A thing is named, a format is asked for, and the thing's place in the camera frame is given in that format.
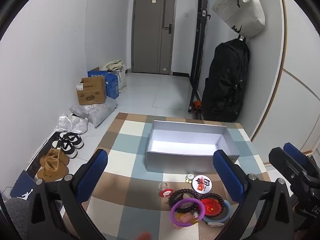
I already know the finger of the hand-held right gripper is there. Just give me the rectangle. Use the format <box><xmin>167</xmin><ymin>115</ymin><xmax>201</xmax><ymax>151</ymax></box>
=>
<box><xmin>269</xmin><ymin>147</ymin><xmax>308</xmax><ymax>180</ymax></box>
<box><xmin>283</xmin><ymin>142</ymin><xmax>313</xmax><ymax>168</ymax></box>

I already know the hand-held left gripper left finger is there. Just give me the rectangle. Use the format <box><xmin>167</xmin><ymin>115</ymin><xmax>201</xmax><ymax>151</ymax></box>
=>
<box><xmin>27</xmin><ymin>149</ymin><xmax>108</xmax><ymax>240</ymax></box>

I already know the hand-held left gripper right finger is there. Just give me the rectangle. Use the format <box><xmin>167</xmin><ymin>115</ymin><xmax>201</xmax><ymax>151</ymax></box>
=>
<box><xmin>212</xmin><ymin>149</ymin><xmax>300</xmax><ymax>240</ymax></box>

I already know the red round badge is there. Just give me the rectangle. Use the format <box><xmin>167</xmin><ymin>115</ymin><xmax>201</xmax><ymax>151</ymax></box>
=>
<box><xmin>201</xmin><ymin>197</ymin><xmax>224</xmax><ymax>218</ymax></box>

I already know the dark bead bracelet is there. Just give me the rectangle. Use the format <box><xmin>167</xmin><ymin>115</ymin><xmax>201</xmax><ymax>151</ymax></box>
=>
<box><xmin>168</xmin><ymin>188</ymin><xmax>225</xmax><ymax>214</ymax></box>

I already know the grey cardboard box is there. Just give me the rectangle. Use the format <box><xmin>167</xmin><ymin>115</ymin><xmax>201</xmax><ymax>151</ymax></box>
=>
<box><xmin>145</xmin><ymin>120</ymin><xmax>240</xmax><ymax>174</ymax></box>

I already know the pink doll charm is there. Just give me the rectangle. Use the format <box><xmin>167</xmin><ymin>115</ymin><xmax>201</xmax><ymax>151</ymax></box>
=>
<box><xmin>179</xmin><ymin>211</ymin><xmax>200</xmax><ymax>230</ymax></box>

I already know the purple bracelet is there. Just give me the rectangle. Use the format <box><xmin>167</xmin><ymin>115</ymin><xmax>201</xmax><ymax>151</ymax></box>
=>
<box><xmin>170</xmin><ymin>197</ymin><xmax>206</xmax><ymax>228</ymax></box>

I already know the white round badge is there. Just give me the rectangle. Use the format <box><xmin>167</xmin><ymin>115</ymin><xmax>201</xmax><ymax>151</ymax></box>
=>
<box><xmin>192</xmin><ymin>175</ymin><xmax>211</xmax><ymax>193</ymax></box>

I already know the black and white sneaker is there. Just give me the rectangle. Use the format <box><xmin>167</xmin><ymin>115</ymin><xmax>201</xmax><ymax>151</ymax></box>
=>
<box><xmin>59</xmin><ymin>132</ymin><xmax>85</xmax><ymax>150</ymax></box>
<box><xmin>52</xmin><ymin>140</ymin><xmax>79</xmax><ymax>158</ymax></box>

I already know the tan boot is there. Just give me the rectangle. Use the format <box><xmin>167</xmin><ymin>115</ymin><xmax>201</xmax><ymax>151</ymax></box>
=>
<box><xmin>37</xmin><ymin>155</ymin><xmax>69</xmax><ymax>182</ymax></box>
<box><xmin>47</xmin><ymin>148</ymin><xmax>70</xmax><ymax>166</ymax></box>

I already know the checked tablecloth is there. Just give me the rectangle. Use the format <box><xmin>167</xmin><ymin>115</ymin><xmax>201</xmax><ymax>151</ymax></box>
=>
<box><xmin>60</xmin><ymin>112</ymin><xmax>298</xmax><ymax>240</ymax></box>

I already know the silver foil bag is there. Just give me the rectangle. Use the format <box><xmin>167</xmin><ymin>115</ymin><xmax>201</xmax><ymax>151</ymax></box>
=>
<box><xmin>54</xmin><ymin>114</ymin><xmax>89</xmax><ymax>134</ymax></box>

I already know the grey mailing bag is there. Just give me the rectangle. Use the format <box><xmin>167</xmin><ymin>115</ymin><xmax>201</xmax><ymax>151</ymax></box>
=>
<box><xmin>69</xmin><ymin>97</ymin><xmax>118</xmax><ymax>128</ymax></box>

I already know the blue shoe box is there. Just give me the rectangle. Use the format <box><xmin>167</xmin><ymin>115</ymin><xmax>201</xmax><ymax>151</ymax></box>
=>
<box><xmin>10</xmin><ymin>170</ymin><xmax>37</xmax><ymax>200</ymax></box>

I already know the brown cardboard box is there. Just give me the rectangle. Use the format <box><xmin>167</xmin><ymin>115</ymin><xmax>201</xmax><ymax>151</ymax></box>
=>
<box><xmin>76</xmin><ymin>76</ymin><xmax>107</xmax><ymax>105</ymax></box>

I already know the blue cardboard box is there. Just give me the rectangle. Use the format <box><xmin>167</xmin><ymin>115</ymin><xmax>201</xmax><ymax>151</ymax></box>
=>
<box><xmin>87</xmin><ymin>70</ymin><xmax>119</xmax><ymax>99</ymax></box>

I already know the black backpack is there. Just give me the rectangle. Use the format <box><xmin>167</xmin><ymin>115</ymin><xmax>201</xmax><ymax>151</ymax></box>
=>
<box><xmin>201</xmin><ymin>38</ymin><xmax>250</xmax><ymax>123</ymax></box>

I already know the white plastic bag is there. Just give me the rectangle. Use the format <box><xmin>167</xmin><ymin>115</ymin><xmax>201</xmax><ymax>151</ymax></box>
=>
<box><xmin>111</xmin><ymin>66</ymin><xmax>127</xmax><ymax>93</ymax></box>

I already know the beige cloth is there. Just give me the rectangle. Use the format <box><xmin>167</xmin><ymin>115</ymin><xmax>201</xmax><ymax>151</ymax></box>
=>
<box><xmin>101</xmin><ymin>59</ymin><xmax>125</xmax><ymax>72</ymax></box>

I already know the black metal rack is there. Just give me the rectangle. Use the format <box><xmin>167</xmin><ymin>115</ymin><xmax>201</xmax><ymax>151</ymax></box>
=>
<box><xmin>187</xmin><ymin>0</ymin><xmax>210</xmax><ymax>114</ymax></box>

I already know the grey door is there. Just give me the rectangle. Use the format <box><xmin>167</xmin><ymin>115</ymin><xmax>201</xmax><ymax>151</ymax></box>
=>
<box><xmin>131</xmin><ymin>0</ymin><xmax>178</xmax><ymax>75</ymax></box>

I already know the white hanging bag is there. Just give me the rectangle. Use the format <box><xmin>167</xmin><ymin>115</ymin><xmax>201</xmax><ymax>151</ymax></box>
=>
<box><xmin>212</xmin><ymin>0</ymin><xmax>265</xmax><ymax>38</ymax></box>

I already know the blue ring bracelet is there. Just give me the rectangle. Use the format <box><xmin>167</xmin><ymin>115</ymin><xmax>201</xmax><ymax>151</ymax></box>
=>
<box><xmin>201</xmin><ymin>200</ymin><xmax>232</xmax><ymax>228</ymax></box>

